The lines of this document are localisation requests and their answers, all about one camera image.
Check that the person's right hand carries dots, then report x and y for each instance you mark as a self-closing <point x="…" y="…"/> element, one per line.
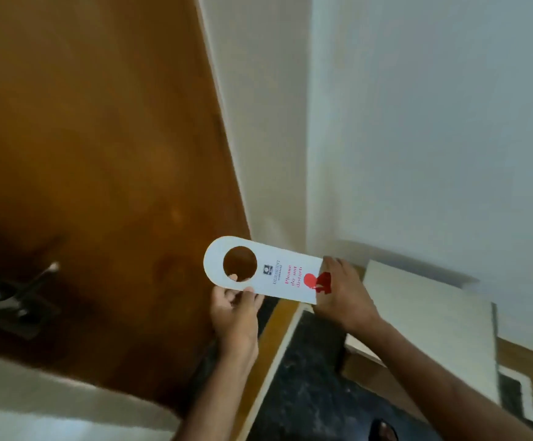
<point x="346" y="300"/>

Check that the brown wooden door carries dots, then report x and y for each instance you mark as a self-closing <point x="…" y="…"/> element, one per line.
<point x="96" y="179"/>

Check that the person's left hand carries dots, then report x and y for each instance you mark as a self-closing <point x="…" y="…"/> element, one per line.
<point x="235" y="323"/>

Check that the person's left thumb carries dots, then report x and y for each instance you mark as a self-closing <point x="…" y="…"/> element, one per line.
<point x="250" y="300"/>

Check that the white door hanger sign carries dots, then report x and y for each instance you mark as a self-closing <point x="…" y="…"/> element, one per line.
<point x="266" y="270"/>

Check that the person's left forearm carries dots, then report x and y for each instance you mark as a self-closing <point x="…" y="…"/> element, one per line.
<point x="218" y="399"/>

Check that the person's right forearm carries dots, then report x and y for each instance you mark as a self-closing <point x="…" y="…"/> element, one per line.
<point x="436" y="385"/>

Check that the person's right fingers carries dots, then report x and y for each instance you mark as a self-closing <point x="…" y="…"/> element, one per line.
<point x="337" y="268"/>

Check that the black sandal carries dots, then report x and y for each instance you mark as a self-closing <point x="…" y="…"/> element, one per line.
<point x="382" y="430"/>

